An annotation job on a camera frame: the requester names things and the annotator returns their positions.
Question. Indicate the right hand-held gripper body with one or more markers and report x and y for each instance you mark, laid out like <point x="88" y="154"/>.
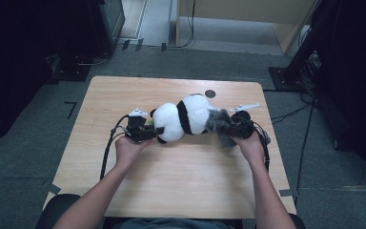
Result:
<point x="244" y="127"/>

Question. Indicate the light wooden cabinet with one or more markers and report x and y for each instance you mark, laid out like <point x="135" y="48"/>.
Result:
<point x="251" y="8"/>

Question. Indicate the black corner tape mark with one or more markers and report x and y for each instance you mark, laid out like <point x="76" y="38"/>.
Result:
<point x="72" y="108"/>

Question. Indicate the person's blue-grey clothing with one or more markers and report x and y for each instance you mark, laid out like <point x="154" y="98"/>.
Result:
<point x="171" y="223"/>

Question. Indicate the panda plush toy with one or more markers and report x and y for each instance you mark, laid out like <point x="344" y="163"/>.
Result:
<point x="197" y="114"/>

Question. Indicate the grey tape strip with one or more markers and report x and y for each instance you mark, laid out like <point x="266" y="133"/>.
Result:
<point x="287" y="192"/>
<point x="52" y="188"/>

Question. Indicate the black floor base plate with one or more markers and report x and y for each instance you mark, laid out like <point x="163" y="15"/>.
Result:
<point x="71" y="71"/>

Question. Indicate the person's right hand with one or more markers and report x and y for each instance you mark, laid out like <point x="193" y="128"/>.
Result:
<point x="254" y="148"/>

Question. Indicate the dark curtain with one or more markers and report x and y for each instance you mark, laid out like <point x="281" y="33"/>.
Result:
<point x="16" y="70"/>
<point x="362" y="79"/>

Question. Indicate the dark round table grommet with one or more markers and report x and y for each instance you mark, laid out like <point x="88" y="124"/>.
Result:
<point x="210" y="93"/>

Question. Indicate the grey fluffy cloth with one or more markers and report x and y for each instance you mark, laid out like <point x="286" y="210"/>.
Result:
<point x="219" y="122"/>

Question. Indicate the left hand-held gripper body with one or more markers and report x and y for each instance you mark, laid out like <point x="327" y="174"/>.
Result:
<point x="138" y="130"/>

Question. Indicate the black metal stand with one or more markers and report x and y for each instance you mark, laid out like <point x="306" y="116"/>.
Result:
<point x="298" y="60"/>

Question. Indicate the person's left hand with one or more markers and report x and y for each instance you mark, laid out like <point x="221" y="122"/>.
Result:
<point x="128" y="151"/>

